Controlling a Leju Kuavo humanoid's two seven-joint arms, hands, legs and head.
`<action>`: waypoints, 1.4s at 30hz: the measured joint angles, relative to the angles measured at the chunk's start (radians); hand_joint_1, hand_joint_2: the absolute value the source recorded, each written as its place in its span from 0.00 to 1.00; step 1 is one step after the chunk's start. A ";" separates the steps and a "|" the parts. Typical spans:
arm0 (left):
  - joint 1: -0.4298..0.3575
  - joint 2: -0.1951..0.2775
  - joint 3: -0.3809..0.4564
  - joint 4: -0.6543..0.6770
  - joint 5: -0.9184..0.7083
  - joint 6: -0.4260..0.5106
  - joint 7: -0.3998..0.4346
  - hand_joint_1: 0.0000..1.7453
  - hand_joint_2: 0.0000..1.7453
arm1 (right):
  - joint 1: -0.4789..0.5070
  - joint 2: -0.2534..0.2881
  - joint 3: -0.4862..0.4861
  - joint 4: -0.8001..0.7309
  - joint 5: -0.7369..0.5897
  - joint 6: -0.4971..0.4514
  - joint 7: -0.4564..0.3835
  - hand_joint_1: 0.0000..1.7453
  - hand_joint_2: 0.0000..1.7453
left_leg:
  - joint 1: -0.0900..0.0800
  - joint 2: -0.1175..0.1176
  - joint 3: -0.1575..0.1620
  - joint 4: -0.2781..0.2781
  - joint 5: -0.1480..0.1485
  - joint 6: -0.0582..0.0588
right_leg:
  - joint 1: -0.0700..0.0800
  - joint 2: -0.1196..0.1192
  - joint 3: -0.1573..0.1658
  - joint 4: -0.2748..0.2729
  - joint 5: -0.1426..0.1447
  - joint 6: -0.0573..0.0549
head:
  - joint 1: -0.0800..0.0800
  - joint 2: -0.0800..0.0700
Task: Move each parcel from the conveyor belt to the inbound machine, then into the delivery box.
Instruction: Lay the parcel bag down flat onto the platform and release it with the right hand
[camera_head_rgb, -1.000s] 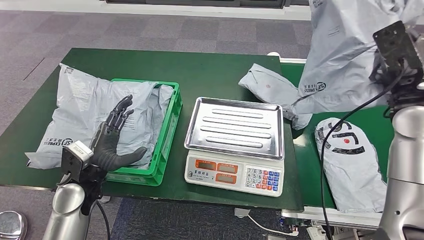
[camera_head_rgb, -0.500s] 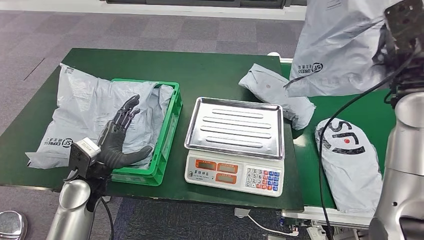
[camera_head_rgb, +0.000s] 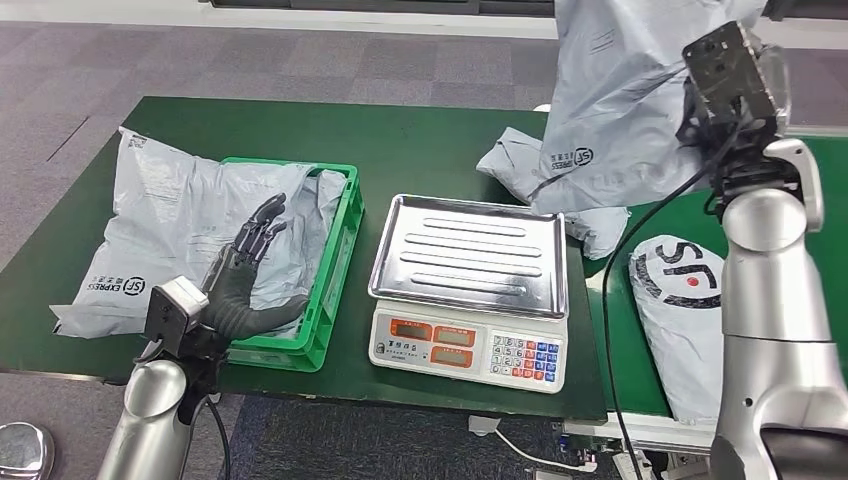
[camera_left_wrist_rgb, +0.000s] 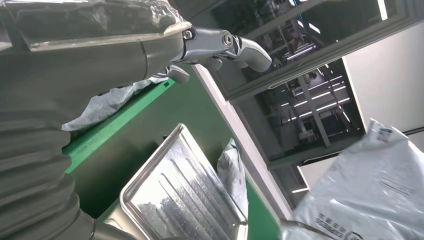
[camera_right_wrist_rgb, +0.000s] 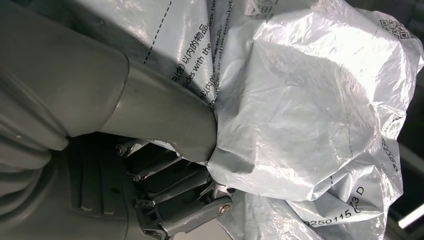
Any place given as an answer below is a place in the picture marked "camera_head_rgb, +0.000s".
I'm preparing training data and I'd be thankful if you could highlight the steel scale tray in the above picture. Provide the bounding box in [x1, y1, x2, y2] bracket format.
[367, 193, 570, 323]

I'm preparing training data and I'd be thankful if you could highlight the white electronic scale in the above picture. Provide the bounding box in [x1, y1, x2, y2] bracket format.
[367, 193, 570, 396]

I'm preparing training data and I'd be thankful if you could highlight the grey parcel big SF logo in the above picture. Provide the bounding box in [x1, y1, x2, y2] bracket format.
[627, 235, 727, 425]

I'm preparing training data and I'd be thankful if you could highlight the large grey SF Express parcel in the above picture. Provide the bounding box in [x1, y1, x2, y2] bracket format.
[47, 127, 349, 341]

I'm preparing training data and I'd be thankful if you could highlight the white power cable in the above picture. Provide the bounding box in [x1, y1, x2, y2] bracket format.
[493, 427, 598, 473]

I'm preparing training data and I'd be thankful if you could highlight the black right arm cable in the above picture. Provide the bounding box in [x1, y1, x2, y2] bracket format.
[600, 129, 745, 480]

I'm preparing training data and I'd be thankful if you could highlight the white power strip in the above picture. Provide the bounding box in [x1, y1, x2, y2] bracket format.
[610, 450, 654, 480]

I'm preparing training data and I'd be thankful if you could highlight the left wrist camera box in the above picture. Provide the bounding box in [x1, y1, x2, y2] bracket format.
[143, 276, 210, 359]

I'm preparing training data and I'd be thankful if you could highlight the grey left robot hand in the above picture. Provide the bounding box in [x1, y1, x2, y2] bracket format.
[200, 192, 311, 343]

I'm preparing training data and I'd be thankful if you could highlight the small grey red-dot parcel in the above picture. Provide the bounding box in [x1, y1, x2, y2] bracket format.
[476, 127, 631, 261]

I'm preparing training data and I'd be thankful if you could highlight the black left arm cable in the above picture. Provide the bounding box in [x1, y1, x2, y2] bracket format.
[205, 397, 232, 480]

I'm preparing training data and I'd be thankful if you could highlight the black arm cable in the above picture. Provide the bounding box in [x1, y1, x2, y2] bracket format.
[205, 397, 232, 480]
[600, 129, 745, 480]

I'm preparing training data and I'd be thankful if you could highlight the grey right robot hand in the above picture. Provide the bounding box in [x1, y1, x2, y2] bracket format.
[675, 40, 804, 200]

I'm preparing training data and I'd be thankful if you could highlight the green conveyor belt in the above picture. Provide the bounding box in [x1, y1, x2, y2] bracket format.
[559, 115, 848, 458]

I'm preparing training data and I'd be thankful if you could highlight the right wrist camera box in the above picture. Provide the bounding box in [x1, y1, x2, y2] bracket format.
[682, 21, 780, 137]

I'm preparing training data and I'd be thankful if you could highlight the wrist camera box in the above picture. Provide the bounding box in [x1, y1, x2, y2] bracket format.
[143, 276, 210, 359]
[682, 21, 780, 137]

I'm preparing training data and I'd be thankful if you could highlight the green plastic crate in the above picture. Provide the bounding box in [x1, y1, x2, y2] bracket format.
[221, 157, 366, 374]

